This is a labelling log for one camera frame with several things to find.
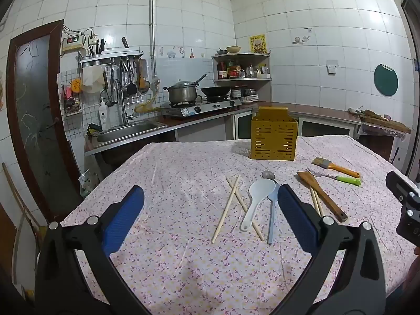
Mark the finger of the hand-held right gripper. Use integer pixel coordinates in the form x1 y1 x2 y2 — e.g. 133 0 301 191
385 171 420 204

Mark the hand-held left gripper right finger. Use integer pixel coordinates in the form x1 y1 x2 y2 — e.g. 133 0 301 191
277 184 386 315

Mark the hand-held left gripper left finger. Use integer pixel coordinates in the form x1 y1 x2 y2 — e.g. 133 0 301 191
34 185 151 315

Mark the wooden chopstick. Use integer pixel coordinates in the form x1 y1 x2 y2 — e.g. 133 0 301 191
309 186 321 218
313 188 325 218
212 175 242 244
226 177 265 241

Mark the light blue plastic scraper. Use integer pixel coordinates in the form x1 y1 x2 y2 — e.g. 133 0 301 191
266 183 281 245

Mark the wooden spatula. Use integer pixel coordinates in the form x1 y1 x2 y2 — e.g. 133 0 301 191
297 171 348 223

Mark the white plastic rice spoon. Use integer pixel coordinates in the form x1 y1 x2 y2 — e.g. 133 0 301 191
239 179 276 232

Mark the green handled metal fork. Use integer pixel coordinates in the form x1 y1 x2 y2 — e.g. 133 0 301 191
307 168 362 186

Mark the orange handled pastry brush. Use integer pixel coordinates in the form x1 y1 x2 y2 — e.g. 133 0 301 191
312 157 361 178

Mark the yellow slotted utensil holder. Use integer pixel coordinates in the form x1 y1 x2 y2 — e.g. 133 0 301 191
251 107 299 161

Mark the row of hanging kitchen utensils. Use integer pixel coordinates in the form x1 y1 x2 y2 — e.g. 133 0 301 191
108 57 151 96

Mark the foil covered side table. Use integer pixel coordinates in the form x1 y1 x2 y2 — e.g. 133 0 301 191
358 123 411 165

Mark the wooden cutting board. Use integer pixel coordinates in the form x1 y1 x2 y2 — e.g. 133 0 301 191
358 110 412 134

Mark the floral pink tablecloth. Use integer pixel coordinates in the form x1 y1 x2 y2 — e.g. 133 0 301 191
61 134 420 315

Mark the stainless steel sink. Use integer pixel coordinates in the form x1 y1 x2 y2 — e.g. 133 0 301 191
97 120 169 143

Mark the white soap bottle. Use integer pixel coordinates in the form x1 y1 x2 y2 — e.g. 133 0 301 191
98 98 110 130

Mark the round green cutting board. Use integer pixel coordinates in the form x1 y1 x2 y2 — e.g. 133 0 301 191
373 63 398 97

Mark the kitchen counter with cabinets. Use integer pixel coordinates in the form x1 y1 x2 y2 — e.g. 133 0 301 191
83 102 361 158

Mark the metal faucet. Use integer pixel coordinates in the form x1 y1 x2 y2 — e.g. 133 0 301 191
112 80 135 125

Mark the gas stove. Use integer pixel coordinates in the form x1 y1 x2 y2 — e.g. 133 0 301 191
161 97 243 117

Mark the stack of plates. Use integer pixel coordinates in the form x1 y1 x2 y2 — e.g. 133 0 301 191
231 88 260 102

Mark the steel cooking pot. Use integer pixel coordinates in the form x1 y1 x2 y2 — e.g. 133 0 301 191
163 79 204 104

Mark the white hanging cloth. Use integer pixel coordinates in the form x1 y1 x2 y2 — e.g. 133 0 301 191
81 66 107 93

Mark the dark wooden glass door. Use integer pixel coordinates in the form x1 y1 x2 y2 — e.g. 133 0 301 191
7 20 82 217

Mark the black wok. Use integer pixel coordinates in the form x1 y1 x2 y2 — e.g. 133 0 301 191
198 85 232 97

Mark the row of condiment bottles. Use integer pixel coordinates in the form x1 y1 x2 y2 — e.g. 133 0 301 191
217 60 271 79

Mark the beige controller box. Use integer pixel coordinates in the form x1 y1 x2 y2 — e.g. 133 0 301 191
62 35 85 52

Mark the yellow gas hose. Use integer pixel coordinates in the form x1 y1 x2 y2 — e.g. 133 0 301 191
134 88 162 114

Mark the metal wall rack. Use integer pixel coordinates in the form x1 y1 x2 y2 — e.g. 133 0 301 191
79 51 144 66

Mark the corner wall shelf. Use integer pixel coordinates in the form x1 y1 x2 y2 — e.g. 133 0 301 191
212 52 273 82

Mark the yellow wall poster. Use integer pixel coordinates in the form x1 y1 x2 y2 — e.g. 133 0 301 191
249 34 266 54

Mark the vertical wall pipe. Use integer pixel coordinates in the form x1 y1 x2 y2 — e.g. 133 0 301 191
149 0 157 82

